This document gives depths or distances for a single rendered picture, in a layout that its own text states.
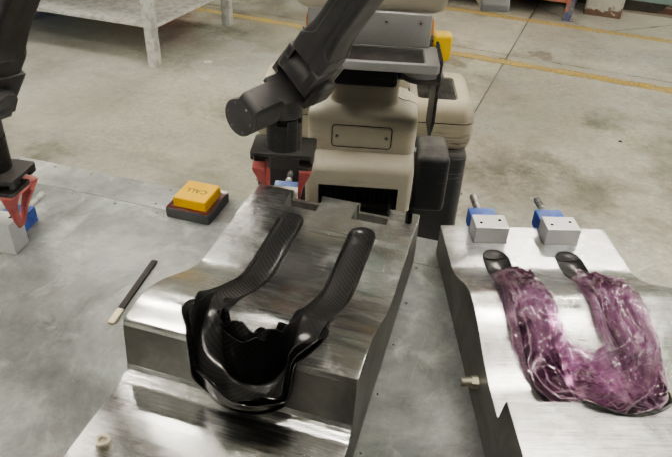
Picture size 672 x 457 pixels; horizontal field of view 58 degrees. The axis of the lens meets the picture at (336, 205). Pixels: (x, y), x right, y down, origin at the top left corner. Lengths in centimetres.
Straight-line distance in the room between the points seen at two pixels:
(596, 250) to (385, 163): 45
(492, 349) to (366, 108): 64
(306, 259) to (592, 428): 40
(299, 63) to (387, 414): 48
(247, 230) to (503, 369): 39
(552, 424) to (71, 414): 53
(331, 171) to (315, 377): 67
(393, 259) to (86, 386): 42
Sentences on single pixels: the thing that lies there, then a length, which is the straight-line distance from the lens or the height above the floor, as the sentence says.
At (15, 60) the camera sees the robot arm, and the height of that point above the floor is 111.
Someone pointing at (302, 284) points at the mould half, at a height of 88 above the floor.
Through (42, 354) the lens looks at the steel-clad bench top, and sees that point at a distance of 88.
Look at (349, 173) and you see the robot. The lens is 124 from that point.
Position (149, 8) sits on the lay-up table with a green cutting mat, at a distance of 391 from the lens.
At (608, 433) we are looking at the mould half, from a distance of 67.
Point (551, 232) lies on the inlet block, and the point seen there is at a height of 88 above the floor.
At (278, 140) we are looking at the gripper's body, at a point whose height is 96.
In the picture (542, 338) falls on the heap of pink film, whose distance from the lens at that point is 75.
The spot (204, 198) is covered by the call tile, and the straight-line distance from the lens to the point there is 105.
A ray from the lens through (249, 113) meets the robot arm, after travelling 88.
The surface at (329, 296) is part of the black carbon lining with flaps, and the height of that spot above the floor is 88.
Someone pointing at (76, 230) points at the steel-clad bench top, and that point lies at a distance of 109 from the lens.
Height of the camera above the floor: 140
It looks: 33 degrees down
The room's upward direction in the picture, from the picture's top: 3 degrees clockwise
